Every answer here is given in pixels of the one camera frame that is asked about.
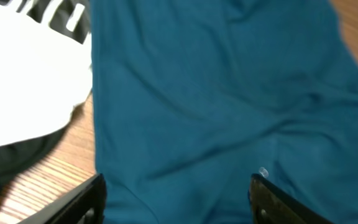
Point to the black garment under white shirt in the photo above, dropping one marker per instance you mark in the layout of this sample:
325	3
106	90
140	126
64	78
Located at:
17	157

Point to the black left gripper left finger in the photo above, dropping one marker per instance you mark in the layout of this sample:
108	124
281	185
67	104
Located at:
83	205

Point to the teal blue polo shirt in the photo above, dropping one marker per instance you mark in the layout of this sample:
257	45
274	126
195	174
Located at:
192	97

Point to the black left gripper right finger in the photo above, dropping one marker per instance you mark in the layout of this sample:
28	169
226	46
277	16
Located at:
270	205

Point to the white t-shirt black lettering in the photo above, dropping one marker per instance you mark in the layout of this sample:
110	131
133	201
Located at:
45	66

